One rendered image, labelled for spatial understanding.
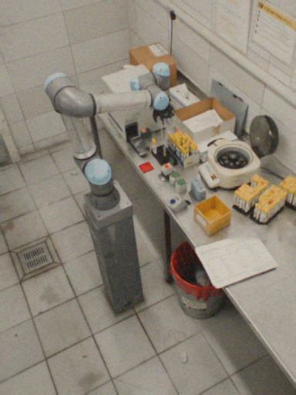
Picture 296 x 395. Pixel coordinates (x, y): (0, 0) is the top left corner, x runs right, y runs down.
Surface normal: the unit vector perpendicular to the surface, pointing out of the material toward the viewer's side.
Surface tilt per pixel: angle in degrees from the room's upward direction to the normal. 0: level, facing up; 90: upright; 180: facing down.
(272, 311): 0
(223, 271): 1
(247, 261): 0
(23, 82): 90
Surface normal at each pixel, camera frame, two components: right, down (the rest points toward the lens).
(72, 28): 0.45, 0.63
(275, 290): -0.06, -0.69
